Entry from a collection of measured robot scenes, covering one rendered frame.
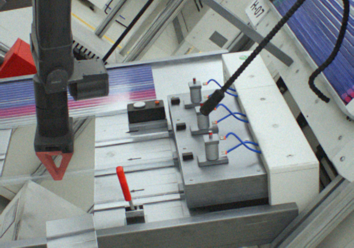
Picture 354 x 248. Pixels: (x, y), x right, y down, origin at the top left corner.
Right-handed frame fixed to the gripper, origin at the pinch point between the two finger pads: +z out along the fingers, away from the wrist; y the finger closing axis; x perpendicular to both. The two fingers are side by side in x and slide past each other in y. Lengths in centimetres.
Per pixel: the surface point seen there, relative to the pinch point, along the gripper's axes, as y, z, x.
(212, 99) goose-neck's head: -15.7, -21.2, -25.8
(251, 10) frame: 47, -15, -45
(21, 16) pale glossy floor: 339, 80, 45
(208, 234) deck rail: -21.5, -0.1, -24.9
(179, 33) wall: 558, 176, -85
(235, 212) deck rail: -20.4, -3.2, -29.3
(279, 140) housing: -11.2, -10.9, -38.2
